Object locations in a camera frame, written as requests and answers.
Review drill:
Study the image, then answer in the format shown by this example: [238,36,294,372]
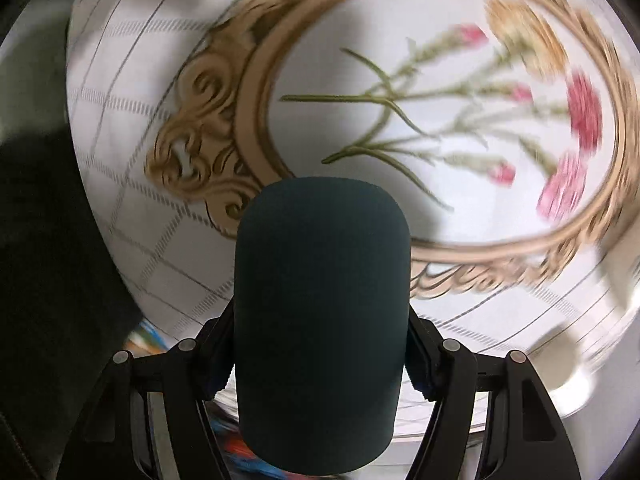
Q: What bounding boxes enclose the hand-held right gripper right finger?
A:
[400,307,583,480]

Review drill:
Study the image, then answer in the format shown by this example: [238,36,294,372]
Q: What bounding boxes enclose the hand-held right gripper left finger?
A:
[56,302,240,480]

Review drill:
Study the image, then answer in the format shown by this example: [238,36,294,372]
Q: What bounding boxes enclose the dark teal cup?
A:
[234,176,413,475]

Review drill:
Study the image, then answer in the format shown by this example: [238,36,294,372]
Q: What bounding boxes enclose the colourful printed floor mat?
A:
[122,322,286,480]

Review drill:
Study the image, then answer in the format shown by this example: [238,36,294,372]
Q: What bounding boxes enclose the white floral tablecloth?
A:
[66,0,640,443]

